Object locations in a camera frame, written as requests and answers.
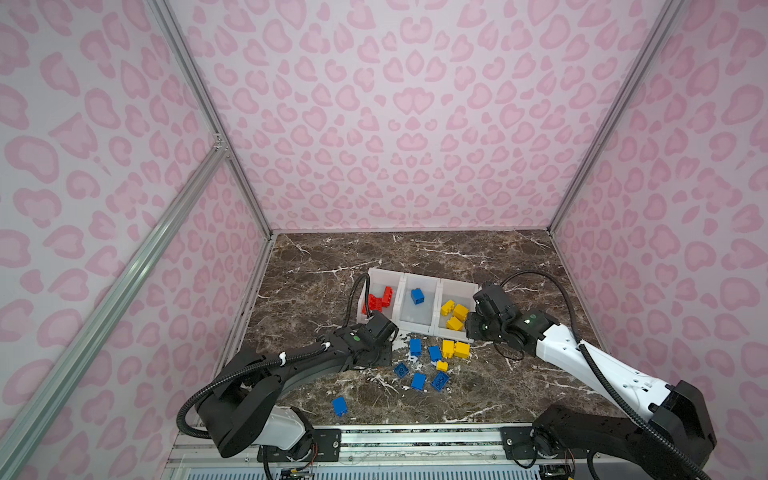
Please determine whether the red brick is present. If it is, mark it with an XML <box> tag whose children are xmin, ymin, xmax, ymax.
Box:
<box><xmin>361</xmin><ymin>294</ymin><xmax>384</xmax><ymax>315</ymax></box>

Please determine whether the long yellow brick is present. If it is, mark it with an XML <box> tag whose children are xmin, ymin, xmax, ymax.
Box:
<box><xmin>446</xmin><ymin>316</ymin><xmax>464</xmax><ymax>332</ymax></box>

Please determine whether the small blue brick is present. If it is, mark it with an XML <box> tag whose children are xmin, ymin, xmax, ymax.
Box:
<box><xmin>394</xmin><ymin>363</ymin><xmax>409</xmax><ymax>378</ymax></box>

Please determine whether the lone yellow brick front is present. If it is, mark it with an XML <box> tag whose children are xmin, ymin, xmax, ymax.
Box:
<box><xmin>440</xmin><ymin>300</ymin><xmax>456</xmax><ymax>317</ymax></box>

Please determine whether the long red brick slanted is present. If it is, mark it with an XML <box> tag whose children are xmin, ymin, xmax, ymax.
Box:
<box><xmin>381</xmin><ymin>286</ymin><xmax>394</xmax><ymax>308</ymax></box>

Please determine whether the blue studded brick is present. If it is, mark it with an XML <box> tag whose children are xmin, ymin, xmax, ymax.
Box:
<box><xmin>431</xmin><ymin>371</ymin><xmax>450</xmax><ymax>392</ymax></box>

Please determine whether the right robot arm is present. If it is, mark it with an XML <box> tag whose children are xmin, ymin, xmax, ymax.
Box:
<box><xmin>465</xmin><ymin>284</ymin><xmax>717</xmax><ymax>479</ymax></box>

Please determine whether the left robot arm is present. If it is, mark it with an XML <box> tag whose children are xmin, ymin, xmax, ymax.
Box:
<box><xmin>177</xmin><ymin>311</ymin><xmax>399</xmax><ymax>460</ymax></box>

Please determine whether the blue brick rear tall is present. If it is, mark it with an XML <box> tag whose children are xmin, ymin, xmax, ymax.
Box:
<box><xmin>409</xmin><ymin>338</ymin><xmax>422</xmax><ymax>357</ymax></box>

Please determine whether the white right bin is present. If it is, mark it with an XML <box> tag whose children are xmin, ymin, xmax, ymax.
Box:
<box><xmin>430</xmin><ymin>279</ymin><xmax>480</xmax><ymax>342</ymax></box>

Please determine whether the white bin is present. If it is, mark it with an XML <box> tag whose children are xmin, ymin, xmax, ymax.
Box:
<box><xmin>392</xmin><ymin>273</ymin><xmax>440</xmax><ymax>335</ymax></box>
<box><xmin>356</xmin><ymin>268</ymin><xmax>407</xmax><ymax>328</ymax></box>
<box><xmin>430</xmin><ymin>279</ymin><xmax>480</xmax><ymax>342</ymax></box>

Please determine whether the white middle bin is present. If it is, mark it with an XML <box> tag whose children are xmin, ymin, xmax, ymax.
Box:
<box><xmin>392</xmin><ymin>273</ymin><xmax>440</xmax><ymax>335</ymax></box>

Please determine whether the white left bin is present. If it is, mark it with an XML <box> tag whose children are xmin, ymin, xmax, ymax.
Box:
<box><xmin>356</xmin><ymin>268</ymin><xmax>407</xmax><ymax>328</ymax></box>

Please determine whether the blue brick beside yellow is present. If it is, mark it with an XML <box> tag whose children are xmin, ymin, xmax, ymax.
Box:
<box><xmin>428</xmin><ymin>346</ymin><xmax>442</xmax><ymax>363</ymax></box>

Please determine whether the lone blue brick front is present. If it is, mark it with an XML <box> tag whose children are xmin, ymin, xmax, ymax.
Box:
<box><xmin>332</xmin><ymin>396</ymin><xmax>348</xmax><ymax>417</ymax></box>

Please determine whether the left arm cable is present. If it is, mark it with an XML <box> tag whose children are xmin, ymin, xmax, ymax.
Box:
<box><xmin>175</xmin><ymin>272</ymin><xmax>372</xmax><ymax>440</ymax></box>

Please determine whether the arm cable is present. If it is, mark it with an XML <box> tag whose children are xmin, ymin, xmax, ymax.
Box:
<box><xmin>499</xmin><ymin>269</ymin><xmax>718</xmax><ymax>480</ymax></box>
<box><xmin>175</xmin><ymin>272</ymin><xmax>372</xmax><ymax>440</ymax></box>

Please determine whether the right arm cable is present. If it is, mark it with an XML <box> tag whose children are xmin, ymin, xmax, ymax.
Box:
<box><xmin>499</xmin><ymin>269</ymin><xmax>718</xmax><ymax>480</ymax></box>

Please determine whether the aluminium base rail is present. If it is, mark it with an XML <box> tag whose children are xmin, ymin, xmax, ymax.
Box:
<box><xmin>162</xmin><ymin>423</ymin><xmax>586</xmax><ymax>479</ymax></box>

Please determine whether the left corner frame post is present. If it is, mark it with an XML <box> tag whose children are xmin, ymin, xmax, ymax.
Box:
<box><xmin>146</xmin><ymin>0</ymin><xmax>274</xmax><ymax>239</ymax></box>

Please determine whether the corner frame post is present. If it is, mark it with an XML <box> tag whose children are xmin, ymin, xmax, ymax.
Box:
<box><xmin>547</xmin><ymin>0</ymin><xmax>689</xmax><ymax>240</ymax></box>
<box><xmin>146</xmin><ymin>0</ymin><xmax>274</xmax><ymax>239</ymax></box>

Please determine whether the right corner frame post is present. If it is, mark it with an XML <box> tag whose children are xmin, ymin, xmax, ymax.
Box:
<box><xmin>547</xmin><ymin>0</ymin><xmax>689</xmax><ymax>240</ymax></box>

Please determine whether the diagonal aluminium frame bar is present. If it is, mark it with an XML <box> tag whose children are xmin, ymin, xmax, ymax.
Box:
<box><xmin>1</xmin><ymin>145</ymin><xmax>229</xmax><ymax>479</ymax></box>

